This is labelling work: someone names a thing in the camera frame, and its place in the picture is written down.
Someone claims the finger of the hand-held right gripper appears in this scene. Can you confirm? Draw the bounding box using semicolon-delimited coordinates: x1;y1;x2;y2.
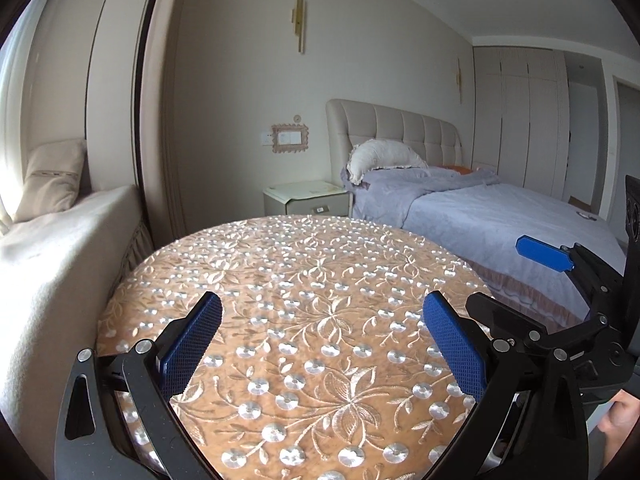
465;292;551;347
515;234;626;323

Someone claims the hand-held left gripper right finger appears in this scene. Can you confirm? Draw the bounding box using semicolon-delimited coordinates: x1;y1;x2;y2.
422;290;590;480

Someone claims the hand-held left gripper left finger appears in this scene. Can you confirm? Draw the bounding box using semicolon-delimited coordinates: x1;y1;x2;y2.
54;290;224;480

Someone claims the person's right hand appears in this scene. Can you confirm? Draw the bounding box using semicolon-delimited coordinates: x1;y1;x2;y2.
598;389;640;467

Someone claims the pink bed skirt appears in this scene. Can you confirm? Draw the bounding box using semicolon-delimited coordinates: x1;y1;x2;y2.
470;265;587;332

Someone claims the bed with lavender bedding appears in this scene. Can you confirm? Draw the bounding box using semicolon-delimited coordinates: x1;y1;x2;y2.
340;165;628;321

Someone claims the round embroidered table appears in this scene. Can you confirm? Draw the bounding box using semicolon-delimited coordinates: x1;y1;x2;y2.
95;214;501;480

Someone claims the beige wardrobe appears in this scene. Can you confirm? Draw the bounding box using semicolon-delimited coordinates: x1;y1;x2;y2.
472;46;571;204

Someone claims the white nightstand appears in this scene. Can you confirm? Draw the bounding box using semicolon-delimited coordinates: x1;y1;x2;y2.
263;181;351;219

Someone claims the white frilled pillow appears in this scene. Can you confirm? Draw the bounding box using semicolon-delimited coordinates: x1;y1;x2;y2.
346;139;431;185

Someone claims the beige tufted headboard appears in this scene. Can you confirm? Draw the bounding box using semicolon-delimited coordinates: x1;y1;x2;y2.
326;99;462;196

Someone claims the beige cushion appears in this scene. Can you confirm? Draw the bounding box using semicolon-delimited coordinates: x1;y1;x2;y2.
12;138;87;224

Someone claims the white curtain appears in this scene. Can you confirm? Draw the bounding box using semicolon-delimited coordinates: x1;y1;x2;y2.
0;10;48;235

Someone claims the framed wall switch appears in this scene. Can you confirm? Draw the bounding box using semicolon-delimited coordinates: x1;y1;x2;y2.
271;122;310;155

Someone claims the large gold wall lamp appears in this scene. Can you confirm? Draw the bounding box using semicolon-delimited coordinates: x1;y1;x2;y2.
291;0;307;54

